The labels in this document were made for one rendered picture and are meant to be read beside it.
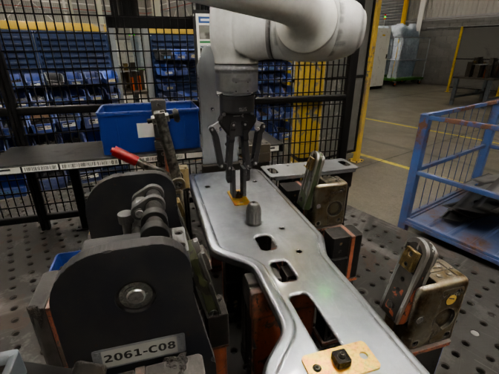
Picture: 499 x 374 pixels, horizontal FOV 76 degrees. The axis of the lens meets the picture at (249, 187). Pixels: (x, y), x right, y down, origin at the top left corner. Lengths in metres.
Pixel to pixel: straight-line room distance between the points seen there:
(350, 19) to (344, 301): 0.45
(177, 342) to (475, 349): 0.76
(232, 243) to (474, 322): 0.68
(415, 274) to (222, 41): 0.51
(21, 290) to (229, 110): 0.80
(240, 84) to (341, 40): 0.20
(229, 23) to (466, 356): 0.86
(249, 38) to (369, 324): 0.51
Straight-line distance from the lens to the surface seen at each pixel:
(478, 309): 1.09
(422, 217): 2.76
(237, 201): 0.75
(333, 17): 0.60
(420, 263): 0.48
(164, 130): 0.68
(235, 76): 0.66
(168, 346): 0.34
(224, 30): 0.66
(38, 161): 1.13
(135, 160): 0.71
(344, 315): 0.49
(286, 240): 0.62
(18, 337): 1.01
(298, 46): 0.59
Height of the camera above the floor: 1.33
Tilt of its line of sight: 23 degrees down
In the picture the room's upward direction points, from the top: straight up
